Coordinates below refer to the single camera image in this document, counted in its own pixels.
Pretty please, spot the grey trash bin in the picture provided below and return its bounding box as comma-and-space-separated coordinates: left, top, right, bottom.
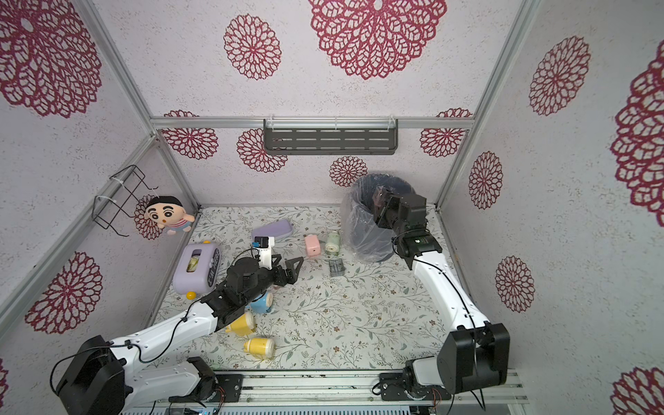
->
347, 173, 418, 264

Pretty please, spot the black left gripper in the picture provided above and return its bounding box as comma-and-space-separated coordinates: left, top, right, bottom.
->
242, 255, 304, 307

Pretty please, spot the green pencil sharpener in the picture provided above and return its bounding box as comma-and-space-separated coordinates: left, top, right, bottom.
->
324, 230, 341, 256

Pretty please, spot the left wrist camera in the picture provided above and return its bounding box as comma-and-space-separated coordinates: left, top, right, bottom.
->
252, 236, 275, 270

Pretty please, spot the grey wall shelf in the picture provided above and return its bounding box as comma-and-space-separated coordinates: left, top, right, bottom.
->
263, 118, 399, 156

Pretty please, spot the blue pencil sharpener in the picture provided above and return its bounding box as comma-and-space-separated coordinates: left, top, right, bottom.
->
250, 292, 274, 314

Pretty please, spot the clear sharpener shavings tray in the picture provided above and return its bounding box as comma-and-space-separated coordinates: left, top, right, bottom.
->
328, 259, 346, 278

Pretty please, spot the Shin-chan plush doll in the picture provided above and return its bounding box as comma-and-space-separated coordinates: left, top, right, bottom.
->
144, 195, 195, 235

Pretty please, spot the yellow pencil sharpener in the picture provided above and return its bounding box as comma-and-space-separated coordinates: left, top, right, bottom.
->
243, 337, 276, 359
225, 311, 256, 336

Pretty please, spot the pink pencil sharpener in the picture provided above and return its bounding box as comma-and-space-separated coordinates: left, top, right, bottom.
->
304, 234, 322, 258

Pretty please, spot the clear plastic bin liner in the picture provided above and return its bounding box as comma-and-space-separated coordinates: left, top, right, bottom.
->
340, 173, 421, 264

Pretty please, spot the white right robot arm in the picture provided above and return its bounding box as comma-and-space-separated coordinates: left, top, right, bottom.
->
373, 186, 510, 399

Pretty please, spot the black wire wall basket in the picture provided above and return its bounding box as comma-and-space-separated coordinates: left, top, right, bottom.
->
91, 164, 158, 238

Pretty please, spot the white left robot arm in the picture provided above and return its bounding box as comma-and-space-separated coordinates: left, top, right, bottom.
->
49, 254, 304, 414

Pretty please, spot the purple tissue box holder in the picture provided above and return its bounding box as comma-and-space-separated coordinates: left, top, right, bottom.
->
172, 241, 221, 296

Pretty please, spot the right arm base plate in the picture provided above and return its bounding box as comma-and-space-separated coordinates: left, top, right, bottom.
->
371, 372, 452, 402

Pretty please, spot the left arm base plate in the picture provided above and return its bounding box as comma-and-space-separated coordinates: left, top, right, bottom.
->
168, 373, 244, 406

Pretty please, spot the purple pencil case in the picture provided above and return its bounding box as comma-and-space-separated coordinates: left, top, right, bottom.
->
251, 219, 293, 240

